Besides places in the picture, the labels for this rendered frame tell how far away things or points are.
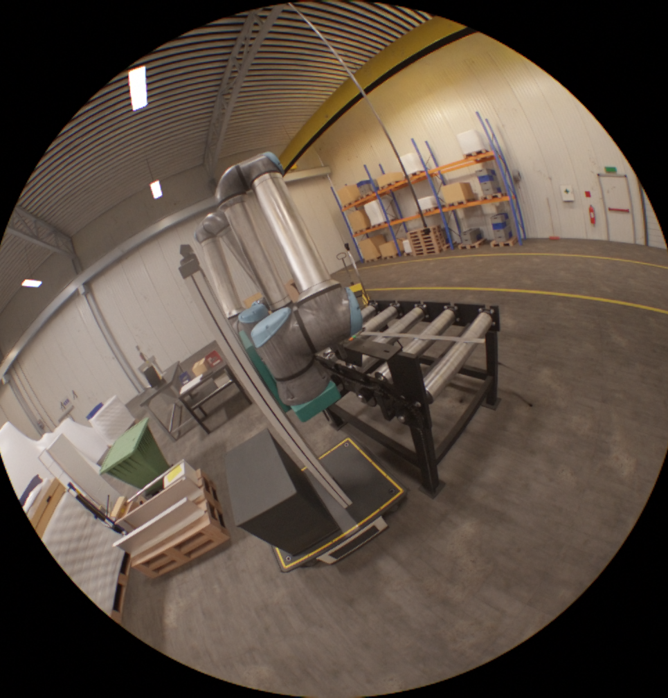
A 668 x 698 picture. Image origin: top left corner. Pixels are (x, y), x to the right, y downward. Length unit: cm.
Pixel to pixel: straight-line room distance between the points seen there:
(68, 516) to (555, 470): 429
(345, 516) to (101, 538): 283
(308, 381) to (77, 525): 307
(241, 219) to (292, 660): 231
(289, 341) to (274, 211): 41
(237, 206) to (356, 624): 211
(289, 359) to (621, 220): 980
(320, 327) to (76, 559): 326
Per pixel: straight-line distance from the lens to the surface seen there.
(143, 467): 310
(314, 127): 976
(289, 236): 73
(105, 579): 341
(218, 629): 229
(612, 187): 971
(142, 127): 964
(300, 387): 72
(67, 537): 322
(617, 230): 979
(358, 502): 151
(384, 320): 202
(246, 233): 84
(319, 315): 67
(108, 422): 734
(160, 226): 1135
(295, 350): 68
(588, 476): 202
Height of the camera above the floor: 163
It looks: 24 degrees down
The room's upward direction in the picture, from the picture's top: 24 degrees counter-clockwise
